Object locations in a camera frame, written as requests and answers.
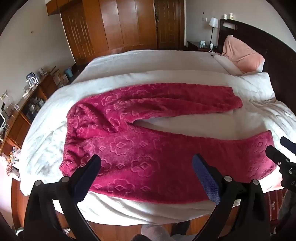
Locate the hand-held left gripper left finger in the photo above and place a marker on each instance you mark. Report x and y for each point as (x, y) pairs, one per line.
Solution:
(89, 178)

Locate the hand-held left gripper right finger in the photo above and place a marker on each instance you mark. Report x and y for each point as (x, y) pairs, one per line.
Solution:
(208, 180)

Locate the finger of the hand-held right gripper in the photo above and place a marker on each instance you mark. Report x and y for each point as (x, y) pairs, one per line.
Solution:
(289, 143)
(276, 155)

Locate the red fleece pants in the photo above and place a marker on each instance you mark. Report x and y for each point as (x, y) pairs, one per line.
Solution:
(138, 148)

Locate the dark slipper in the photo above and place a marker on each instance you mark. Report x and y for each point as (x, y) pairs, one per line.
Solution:
(180, 228)

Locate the white pillow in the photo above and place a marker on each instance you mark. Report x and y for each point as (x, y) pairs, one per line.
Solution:
(254, 85)

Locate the person's grey socked foot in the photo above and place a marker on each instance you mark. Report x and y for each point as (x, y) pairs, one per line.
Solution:
(155, 233)

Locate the wooden side desk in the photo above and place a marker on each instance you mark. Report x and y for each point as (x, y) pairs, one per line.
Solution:
(18, 129)

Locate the dark wooden headboard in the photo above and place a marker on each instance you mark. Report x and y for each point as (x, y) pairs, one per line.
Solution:
(272, 46)

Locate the pink pillow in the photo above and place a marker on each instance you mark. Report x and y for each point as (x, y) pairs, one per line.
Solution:
(242, 55)

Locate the white monitor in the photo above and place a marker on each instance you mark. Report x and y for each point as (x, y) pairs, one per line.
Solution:
(2, 122)

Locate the cardboard box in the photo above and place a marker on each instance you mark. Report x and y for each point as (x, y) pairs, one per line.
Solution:
(60, 78)

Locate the blue waste bin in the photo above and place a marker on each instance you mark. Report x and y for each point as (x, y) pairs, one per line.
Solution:
(68, 72)

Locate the electric kettle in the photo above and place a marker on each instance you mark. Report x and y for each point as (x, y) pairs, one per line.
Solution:
(32, 79)

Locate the white bed duvet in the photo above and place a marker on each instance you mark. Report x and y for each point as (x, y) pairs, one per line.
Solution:
(161, 67)

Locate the small pale box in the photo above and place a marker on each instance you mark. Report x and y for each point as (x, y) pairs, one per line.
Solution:
(202, 44)

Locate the dark wooden nightstand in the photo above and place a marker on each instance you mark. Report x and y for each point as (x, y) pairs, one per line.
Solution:
(193, 45)

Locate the white bedside lamp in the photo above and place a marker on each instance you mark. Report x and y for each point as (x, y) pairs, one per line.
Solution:
(213, 22)

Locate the wooden wardrobe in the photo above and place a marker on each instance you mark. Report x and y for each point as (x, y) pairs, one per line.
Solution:
(111, 25)

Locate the wooden door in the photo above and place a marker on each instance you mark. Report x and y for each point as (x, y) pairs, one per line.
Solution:
(170, 23)

